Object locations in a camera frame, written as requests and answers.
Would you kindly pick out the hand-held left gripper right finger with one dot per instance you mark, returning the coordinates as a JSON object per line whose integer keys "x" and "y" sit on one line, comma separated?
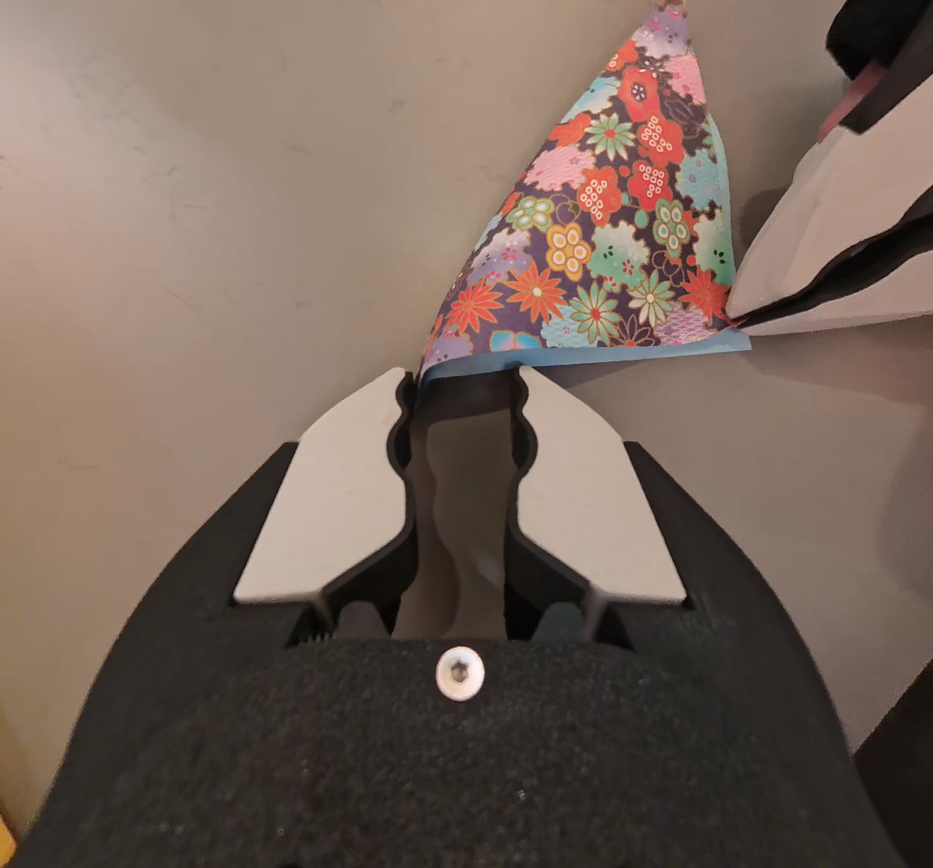
{"x": 590, "y": 503}

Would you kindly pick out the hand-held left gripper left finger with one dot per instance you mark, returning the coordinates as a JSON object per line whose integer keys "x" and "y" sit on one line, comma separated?
{"x": 328, "y": 503}

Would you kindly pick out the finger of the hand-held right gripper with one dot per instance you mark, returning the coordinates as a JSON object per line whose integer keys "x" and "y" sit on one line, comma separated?
{"x": 838, "y": 204}
{"x": 875, "y": 299}

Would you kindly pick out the floral origami paper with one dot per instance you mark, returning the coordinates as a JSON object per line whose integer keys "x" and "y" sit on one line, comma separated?
{"x": 598, "y": 226}

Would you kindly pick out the person's right hand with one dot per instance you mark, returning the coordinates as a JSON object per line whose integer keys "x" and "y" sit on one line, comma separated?
{"x": 834, "y": 121}

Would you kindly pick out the yellow plastic bin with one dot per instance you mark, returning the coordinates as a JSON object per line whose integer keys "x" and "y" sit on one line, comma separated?
{"x": 6, "y": 831}

